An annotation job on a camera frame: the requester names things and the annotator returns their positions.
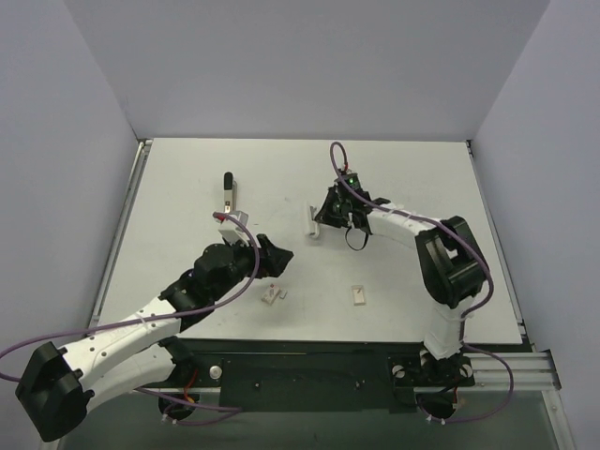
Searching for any white staple box sleeve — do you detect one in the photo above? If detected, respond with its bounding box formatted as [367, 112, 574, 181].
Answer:
[302, 202, 321, 240]

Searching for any small cardboard tray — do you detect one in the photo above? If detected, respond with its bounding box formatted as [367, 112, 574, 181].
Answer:
[351, 285, 367, 307]

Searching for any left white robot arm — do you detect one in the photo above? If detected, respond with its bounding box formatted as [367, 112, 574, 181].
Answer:
[16, 234, 293, 443]

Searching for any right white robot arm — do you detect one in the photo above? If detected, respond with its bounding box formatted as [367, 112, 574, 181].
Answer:
[308, 172, 488, 383]

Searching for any printed staple box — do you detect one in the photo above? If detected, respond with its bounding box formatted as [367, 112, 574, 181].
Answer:
[261, 284, 281, 306]

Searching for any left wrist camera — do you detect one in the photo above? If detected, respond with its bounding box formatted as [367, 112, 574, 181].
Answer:
[214, 211, 249, 246]

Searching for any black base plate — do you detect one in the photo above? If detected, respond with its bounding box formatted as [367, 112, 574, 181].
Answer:
[79, 335, 517, 416]

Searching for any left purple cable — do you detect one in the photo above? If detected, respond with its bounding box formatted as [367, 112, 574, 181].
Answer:
[0, 211, 262, 427]

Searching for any aluminium frame rail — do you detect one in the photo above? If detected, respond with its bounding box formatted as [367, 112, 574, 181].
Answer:
[468, 351, 562, 392]

